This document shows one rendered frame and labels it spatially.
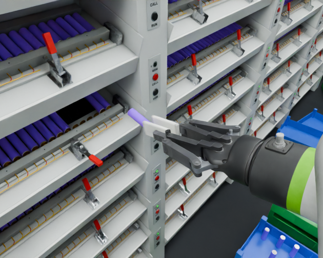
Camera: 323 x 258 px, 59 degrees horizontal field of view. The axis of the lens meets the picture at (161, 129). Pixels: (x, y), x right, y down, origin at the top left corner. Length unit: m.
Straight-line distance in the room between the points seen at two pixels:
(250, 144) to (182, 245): 1.15
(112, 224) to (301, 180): 0.71
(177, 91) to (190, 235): 0.90
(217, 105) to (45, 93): 0.75
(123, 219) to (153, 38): 0.60
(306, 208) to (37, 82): 0.47
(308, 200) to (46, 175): 0.49
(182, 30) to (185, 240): 1.08
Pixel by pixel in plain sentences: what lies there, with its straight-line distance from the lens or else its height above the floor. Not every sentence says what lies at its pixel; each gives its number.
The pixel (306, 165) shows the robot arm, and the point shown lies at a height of 1.09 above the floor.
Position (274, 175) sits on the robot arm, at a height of 1.07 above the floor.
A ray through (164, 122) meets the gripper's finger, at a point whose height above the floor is 1.01.
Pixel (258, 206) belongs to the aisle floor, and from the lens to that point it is 1.73.
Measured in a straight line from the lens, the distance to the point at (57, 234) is 0.79.
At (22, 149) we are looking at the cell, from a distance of 0.66.
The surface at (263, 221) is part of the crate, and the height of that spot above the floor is 0.39.
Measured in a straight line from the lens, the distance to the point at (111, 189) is 0.83.
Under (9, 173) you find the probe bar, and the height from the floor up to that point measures 0.93.
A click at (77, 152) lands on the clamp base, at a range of 0.66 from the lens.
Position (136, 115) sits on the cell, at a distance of 0.59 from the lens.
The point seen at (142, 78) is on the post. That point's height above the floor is 1.02.
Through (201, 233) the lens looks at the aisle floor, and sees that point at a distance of 1.57.
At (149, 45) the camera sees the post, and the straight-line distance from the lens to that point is 0.66.
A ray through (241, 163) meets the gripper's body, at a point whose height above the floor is 1.05.
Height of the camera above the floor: 1.35
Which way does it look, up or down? 40 degrees down
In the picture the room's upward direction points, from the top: straight up
